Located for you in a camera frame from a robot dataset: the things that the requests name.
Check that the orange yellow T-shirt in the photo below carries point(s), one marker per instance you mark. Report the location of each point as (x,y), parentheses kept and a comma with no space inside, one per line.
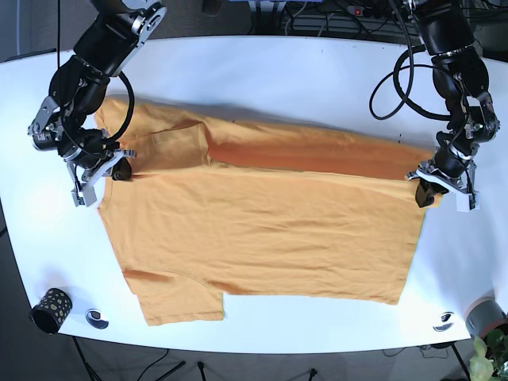
(218,207)

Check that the black gold-dotted cup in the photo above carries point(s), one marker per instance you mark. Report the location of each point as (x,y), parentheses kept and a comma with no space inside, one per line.
(51,311)

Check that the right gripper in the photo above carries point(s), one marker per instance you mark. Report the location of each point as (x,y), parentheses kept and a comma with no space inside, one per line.
(117,167)

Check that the grey plant pot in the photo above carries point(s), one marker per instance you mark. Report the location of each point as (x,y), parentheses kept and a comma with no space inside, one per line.
(483,316)

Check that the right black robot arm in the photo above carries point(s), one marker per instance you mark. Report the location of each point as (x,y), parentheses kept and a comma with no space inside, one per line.
(78,88)

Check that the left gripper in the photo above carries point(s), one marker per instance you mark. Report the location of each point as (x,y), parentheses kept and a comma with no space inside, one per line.
(433,182)

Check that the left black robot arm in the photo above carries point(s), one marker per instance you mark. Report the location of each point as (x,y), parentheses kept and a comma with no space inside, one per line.
(461,78)

